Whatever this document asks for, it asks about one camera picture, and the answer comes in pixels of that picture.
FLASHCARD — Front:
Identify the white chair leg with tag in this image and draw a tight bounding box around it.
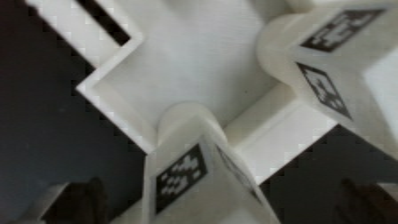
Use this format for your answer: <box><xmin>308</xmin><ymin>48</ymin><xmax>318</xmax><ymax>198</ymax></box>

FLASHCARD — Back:
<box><xmin>258</xmin><ymin>0</ymin><xmax>398</xmax><ymax>159</ymax></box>
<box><xmin>112</xmin><ymin>102</ymin><xmax>283</xmax><ymax>224</ymax></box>

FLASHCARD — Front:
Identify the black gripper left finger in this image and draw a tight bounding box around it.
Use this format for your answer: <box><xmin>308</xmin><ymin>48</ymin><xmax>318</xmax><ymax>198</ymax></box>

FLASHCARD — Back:
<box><xmin>16</xmin><ymin>177</ymin><xmax>112</xmax><ymax>224</ymax></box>

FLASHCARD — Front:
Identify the white chair seat part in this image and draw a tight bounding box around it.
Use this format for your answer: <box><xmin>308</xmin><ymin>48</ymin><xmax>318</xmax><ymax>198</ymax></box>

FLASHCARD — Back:
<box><xmin>25</xmin><ymin>0</ymin><xmax>336</xmax><ymax>180</ymax></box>

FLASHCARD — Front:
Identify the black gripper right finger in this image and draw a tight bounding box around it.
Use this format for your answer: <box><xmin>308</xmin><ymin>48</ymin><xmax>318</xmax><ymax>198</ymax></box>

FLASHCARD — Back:
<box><xmin>334</xmin><ymin>179</ymin><xmax>398</xmax><ymax>224</ymax></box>

